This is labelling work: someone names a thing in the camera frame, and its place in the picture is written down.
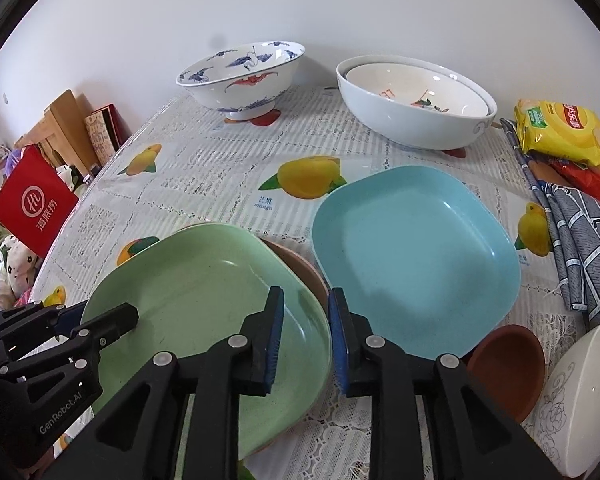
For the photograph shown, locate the fruit print tablecloth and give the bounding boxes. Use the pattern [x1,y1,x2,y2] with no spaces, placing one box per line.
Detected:
[32,87,585,479]

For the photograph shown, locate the blue square plate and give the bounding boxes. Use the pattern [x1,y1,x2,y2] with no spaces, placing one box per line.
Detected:
[311,166,521,359]

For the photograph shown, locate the brown small bowl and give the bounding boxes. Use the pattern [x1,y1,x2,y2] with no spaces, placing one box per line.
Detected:
[467,324,545,422]

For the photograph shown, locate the red patterned box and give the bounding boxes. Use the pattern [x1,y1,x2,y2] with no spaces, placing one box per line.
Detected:
[83,103,125,167]

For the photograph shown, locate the red paper bag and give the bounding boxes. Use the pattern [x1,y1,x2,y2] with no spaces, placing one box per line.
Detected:
[0,148,79,258]

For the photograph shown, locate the blue patterned footed bowl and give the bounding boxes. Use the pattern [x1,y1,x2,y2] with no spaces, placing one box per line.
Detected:
[175,40,306,122]

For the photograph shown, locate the red chip bag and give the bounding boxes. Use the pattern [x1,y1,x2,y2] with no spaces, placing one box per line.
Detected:
[528,159,600,201]

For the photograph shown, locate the inner white patterned bowl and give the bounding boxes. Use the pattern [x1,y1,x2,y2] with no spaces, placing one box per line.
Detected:
[346,63,490,117]

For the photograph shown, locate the green square plate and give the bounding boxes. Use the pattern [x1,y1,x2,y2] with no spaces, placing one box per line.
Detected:
[83,223,332,458]

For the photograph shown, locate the yellow chip bag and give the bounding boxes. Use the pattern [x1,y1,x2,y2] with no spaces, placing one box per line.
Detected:
[514,100,600,167]

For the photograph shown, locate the grey checked folded cloth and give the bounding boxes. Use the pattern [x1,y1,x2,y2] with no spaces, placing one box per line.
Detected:
[500,119,600,327]

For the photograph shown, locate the large white bowl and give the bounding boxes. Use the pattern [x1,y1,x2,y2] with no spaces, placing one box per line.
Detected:
[336,54,498,151]

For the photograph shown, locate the pink square plate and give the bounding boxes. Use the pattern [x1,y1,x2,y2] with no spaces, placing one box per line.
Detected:
[179,222,330,311]

